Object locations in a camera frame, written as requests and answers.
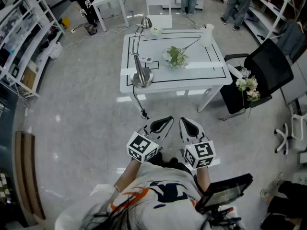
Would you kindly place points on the pink white flower bouquet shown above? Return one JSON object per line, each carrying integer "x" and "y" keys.
{"x": 250, "y": 87}

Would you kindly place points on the person's left forearm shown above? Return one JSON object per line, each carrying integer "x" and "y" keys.
{"x": 128, "y": 174}

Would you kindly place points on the black mesh office chair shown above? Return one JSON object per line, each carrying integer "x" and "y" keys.
{"x": 268, "y": 63}

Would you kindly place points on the small white timer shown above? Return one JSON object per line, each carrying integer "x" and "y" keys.
{"x": 146, "y": 59}

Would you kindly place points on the brown wooden bench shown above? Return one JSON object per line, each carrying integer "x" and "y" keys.
{"x": 28, "y": 171}

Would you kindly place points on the low white cabinet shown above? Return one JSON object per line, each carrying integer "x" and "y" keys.
{"x": 201, "y": 2}

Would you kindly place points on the white wooden chair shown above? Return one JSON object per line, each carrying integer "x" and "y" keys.
{"x": 158, "y": 20}

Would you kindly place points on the white power strip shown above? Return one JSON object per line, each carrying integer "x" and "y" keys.
{"x": 72, "y": 31}

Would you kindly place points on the person's right forearm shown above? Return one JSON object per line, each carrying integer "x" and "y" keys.
{"x": 202, "y": 178}

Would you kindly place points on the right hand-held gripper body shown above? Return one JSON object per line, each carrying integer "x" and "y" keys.
{"x": 201, "y": 152}

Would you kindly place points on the white table with black lines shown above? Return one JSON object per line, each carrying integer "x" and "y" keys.
{"x": 156, "y": 44}

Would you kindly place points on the silver desk lamp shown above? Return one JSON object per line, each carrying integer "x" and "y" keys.
{"x": 141, "y": 77}

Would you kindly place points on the pale blue green flowers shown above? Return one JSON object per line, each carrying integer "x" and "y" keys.
{"x": 173, "y": 56}

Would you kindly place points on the white swivel chair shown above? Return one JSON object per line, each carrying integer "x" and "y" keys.
{"x": 297, "y": 130}

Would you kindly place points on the black mesh waste bin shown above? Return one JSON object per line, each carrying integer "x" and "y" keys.
{"x": 91, "y": 29}

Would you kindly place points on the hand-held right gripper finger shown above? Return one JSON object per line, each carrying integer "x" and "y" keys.
{"x": 183, "y": 135}
{"x": 200, "y": 133}

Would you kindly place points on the person's black trousers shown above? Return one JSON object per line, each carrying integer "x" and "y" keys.
{"x": 177, "y": 164}

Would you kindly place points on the grey hanging jacket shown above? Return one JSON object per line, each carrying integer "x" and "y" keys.
{"x": 291, "y": 39}

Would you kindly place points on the person's white printed shirt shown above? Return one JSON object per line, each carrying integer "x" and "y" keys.
{"x": 156, "y": 176}

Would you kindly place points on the white vase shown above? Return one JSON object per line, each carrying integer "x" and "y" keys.
{"x": 206, "y": 36}

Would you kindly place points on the pale blue flower bunch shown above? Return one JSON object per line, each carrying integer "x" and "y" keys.
{"x": 245, "y": 72}

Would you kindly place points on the white foam sleeve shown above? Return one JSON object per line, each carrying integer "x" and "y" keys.
{"x": 233, "y": 70}

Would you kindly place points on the open white metal shelving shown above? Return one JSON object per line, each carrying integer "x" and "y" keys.
{"x": 263, "y": 11}

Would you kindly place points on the yellow bin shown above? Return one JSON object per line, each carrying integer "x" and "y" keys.
{"x": 66, "y": 22}

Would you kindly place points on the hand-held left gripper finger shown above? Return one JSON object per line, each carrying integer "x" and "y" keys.
{"x": 148, "y": 126}
{"x": 165, "y": 133}

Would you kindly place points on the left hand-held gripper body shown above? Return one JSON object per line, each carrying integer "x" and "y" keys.
{"x": 141, "y": 145}

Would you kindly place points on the cluttered white shelving unit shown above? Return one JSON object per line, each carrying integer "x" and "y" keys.
{"x": 24, "y": 44}

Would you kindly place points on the black chest tablet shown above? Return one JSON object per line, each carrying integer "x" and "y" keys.
{"x": 223, "y": 193}

